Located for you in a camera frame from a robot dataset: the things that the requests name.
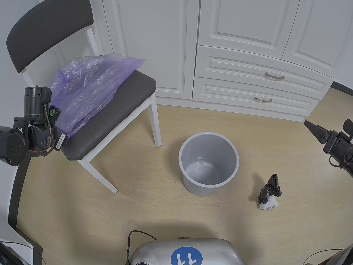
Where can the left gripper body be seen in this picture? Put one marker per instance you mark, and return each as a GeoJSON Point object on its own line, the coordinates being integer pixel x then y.
{"type": "Point", "coordinates": [61, 141]}

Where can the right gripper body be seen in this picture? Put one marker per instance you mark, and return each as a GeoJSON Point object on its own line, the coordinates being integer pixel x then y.
{"type": "Point", "coordinates": [337, 145]}

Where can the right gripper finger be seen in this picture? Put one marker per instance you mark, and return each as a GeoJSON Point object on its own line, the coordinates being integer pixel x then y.
{"type": "Point", "coordinates": [320, 138]}
{"type": "Point", "coordinates": [321, 131]}

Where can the purple plastic bag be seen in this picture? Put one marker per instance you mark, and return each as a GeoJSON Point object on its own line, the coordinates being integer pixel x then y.
{"type": "Point", "coordinates": [91, 87]}

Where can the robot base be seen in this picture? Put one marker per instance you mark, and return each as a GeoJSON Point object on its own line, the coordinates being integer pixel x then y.
{"type": "Point", "coordinates": [165, 254]}

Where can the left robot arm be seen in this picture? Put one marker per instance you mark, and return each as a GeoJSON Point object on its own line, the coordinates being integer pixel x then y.
{"type": "Point", "coordinates": [35, 101]}

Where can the crumpled black plastic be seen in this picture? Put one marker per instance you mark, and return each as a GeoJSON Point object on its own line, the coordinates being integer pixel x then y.
{"type": "Point", "coordinates": [269, 189]}

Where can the white trash bin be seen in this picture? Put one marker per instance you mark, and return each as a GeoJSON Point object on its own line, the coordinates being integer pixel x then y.
{"type": "Point", "coordinates": [204, 190]}

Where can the grey and white chair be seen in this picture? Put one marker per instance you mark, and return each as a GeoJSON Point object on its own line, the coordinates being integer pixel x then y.
{"type": "Point", "coordinates": [121, 112]}

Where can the crumpled white paper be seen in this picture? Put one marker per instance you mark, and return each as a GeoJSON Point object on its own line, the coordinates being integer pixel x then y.
{"type": "Point", "coordinates": [270, 205]}

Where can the white wardrobe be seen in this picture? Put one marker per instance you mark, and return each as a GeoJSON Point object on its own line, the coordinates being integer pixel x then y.
{"type": "Point", "coordinates": [248, 23]}

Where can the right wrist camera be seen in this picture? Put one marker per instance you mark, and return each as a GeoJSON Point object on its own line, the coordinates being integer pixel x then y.
{"type": "Point", "coordinates": [349, 130]}

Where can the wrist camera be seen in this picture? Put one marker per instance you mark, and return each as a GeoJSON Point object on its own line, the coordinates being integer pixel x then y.
{"type": "Point", "coordinates": [349, 130]}
{"type": "Point", "coordinates": [53, 114]}

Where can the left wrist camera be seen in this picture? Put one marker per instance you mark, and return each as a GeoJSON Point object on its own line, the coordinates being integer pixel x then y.
{"type": "Point", "coordinates": [53, 114]}

